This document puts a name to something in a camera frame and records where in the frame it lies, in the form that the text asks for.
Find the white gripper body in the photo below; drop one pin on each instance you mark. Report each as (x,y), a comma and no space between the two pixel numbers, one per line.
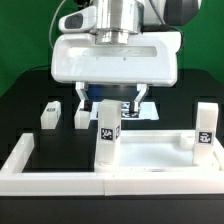
(148,58)

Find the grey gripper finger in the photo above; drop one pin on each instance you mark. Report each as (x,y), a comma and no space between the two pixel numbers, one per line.
(142,90)
(85,102)

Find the white desk top tray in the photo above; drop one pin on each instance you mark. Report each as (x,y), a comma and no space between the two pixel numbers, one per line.
(154,151)

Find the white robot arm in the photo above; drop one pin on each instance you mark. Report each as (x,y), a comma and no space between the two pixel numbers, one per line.
(112,22)

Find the fiducial marker sheet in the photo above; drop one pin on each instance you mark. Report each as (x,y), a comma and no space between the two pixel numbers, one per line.
(147,111)

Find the white U-shaped fence frame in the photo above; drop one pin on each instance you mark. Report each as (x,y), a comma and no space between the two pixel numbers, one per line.
(14,181)

